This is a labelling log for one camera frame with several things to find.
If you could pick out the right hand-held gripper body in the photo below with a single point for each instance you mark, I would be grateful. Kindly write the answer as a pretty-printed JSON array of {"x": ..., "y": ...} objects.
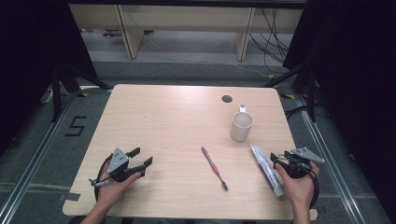
[{"x": 299, "y": 169}]

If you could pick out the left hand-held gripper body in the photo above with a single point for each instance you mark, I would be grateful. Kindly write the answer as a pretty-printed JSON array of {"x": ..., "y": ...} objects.
[{"x": 117, "y": 161}]

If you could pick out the white purple toothpaste tube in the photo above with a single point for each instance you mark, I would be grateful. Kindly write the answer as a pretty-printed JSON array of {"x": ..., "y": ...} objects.
[{"x": 269, "y": 172}]

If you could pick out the white cup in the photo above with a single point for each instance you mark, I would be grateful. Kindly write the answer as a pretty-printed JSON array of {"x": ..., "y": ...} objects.
[{"x": 239, "y": 132}]

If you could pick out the pink toothbrush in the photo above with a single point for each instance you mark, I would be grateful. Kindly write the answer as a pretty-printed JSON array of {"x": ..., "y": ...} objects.
[{"x": 214, "y": 168}]

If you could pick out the person's right hand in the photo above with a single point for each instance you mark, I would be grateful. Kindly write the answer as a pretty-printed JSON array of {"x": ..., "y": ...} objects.
[{"x": 300, "y": 189}]

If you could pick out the person's left hand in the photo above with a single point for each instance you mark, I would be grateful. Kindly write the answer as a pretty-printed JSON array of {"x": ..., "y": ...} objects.
[{"x": 110, "y": 191}]

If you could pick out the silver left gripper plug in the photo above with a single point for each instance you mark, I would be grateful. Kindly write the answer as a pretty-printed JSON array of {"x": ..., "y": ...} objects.
[{"x": 99, "y": 183}]

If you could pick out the yellow black floor tape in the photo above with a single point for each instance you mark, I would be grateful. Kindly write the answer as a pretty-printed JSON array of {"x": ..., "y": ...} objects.
[
  {"x": 82, "y": 94},
  {"x": 288, "y": 96}
]

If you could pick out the grey tape strip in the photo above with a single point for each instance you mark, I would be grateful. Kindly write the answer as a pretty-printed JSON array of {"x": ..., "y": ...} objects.
[{"x": 70, "y": 196}]

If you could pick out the black metal stand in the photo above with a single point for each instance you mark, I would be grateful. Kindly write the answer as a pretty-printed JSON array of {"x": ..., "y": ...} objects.
[
  {"x": 56, "y": 93},
  {"x": 311, "y": 93}
]

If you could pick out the black round table grommet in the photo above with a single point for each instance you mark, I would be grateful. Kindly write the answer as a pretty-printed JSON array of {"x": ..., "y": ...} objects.
[{"x": 227, "y": 99}]

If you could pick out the black curtain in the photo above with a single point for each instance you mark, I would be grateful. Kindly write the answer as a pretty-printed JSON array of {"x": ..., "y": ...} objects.
[
  {"x": 31, "y": 62},
  {"x": 358, "y": 77}
]

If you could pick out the purple object under desk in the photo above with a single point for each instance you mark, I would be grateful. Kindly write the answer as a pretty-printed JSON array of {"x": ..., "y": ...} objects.
[{"x": 111, "y": 33}]

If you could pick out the aluminium floor rail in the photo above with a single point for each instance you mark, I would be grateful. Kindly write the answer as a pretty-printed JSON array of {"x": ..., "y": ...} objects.
[
  {"x": 34, "y": 158},
  {"x": 330, "y": 161}
]

